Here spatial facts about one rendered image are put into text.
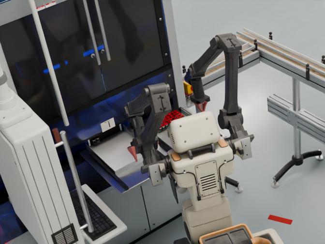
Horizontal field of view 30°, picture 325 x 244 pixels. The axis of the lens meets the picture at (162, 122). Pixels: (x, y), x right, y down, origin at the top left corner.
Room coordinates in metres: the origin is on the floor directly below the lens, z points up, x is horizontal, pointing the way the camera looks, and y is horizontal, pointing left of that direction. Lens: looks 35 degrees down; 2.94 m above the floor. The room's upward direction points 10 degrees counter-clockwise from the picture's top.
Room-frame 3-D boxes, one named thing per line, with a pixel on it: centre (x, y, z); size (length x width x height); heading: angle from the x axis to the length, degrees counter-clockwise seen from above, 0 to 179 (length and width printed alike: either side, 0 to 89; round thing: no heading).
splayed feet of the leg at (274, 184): (3.31, -0.90, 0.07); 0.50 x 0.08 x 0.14; 119
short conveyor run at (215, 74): (3.39, -0.38, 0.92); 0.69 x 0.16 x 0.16; 119
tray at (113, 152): (2.75, 0.26, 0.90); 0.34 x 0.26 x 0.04; 29
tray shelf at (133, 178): (2.77, 0.08, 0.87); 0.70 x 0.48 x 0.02; 119
